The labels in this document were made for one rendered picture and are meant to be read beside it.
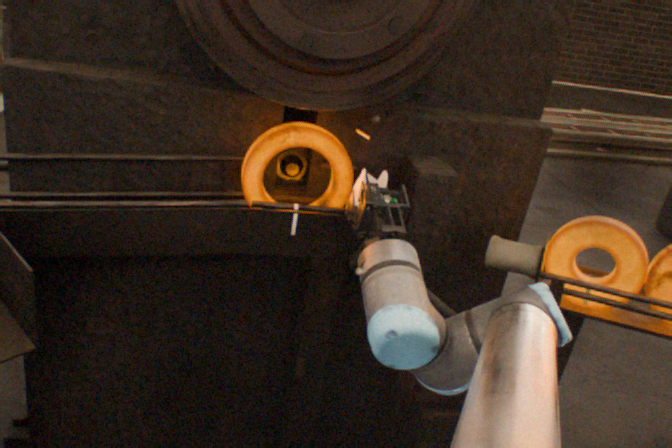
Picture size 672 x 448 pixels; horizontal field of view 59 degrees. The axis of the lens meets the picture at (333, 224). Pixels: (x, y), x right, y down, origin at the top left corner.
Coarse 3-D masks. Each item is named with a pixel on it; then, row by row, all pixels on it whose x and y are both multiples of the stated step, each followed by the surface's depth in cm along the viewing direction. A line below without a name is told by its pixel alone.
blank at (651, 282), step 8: (664, 248) 96; (656, 256) 96; (664, 256) 94; (656, 264) 95; (664, 264) 94; (648, 272) 96; (656, 272) 95; (664, 272) 95; (648, 280) 96; (656, 280) 96; (664, 280) 95; (648, 288) 97; (656, 288) 96; (664, 288) 95; (656, 296) 96; (664, 296) 96; (664, 320) 97
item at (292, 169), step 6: (288, 156) 110; (294, 156) 110; (282, 162) 110; (288, 162) 109; (294, 162) 109; (300, 162) 110; (282, 168) 110; (288, 168) 109; (294, 168) 109; (300, 168) 110; (288, 174) 110; (294, 174) 110
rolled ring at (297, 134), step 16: (272, 128) 98; (288, 128) 96; (304, 128) 97; (320, 128) 99; (256, 144) 97; (272, 144) 97; (288, 144) 97; (304, 144) 98; (320, 144) 98; (336, 144) 99; (256, 160) 98; (336, 160) 100; (256, 176) 99; (336, 176) 101; (352, 176) 102; (256, 192) 100; (336, 192) 103
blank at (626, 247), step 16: (576, 224) 98; (592, 224) 97; (608, 224) 96; (624, 224) 97; (560, 240) 100; (576, 240) 99; (592, 240) 98; (608, 240) 97; (624, 240) 96; (640, 240) 97; (560, 256) 101; (624, 256) 97; (640, 256) 96; (560, 272) 102; (576, 272) 102; (624, 272) 97; (640, 272) 96; (576, 288) 102; (624, 288) 98; (640, 288) 97; (576, 304) 103; (592, 304) 101
